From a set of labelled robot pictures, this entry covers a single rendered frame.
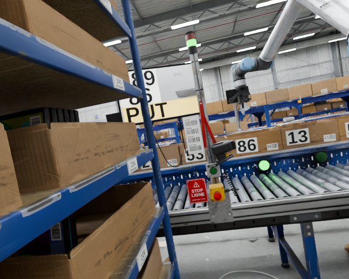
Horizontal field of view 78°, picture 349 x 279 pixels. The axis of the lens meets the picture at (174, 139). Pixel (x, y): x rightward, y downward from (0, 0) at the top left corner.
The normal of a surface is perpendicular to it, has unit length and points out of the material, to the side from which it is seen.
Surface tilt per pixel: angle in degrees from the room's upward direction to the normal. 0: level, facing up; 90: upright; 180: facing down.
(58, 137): 90
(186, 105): 86
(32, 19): 90
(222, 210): 90
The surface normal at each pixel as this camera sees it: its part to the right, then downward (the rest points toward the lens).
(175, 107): 0.18, -0.05
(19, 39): 0.97, -0.17
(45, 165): -0.14, 0.08
